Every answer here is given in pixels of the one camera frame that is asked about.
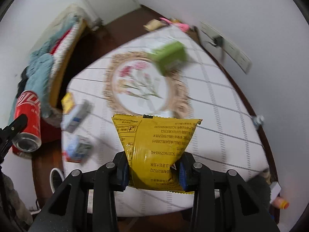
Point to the pink toy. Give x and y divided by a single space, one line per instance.
183 27

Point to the cardboard box on floor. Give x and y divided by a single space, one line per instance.
154 25

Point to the white floral tablecloth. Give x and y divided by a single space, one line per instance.
225 139

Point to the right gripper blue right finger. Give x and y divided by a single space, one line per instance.
185 174

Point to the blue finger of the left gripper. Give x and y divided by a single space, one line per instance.
16 127

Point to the red cola can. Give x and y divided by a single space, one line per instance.
28 110

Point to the orange capped bottle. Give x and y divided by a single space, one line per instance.
280 203

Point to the black white trash bin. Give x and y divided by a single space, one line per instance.
56 178

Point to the black clothing on bed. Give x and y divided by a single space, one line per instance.
22 83

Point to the red blanket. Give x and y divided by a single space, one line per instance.
54 48

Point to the black plug adapter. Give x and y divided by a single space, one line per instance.
217 42

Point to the long light blue box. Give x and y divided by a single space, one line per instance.
75 117

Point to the red blue milk carton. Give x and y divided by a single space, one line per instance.
77 148

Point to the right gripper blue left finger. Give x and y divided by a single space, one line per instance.
121 176

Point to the yellow snack packet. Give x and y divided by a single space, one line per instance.
153 145

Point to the yellow red box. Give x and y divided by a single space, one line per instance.
67 103

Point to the white wall power strip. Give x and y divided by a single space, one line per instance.
229 48

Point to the wooden bed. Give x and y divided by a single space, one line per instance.
62 60

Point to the green white box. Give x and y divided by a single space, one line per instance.
166 56

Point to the teal blue duvet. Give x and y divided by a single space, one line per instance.
39 74

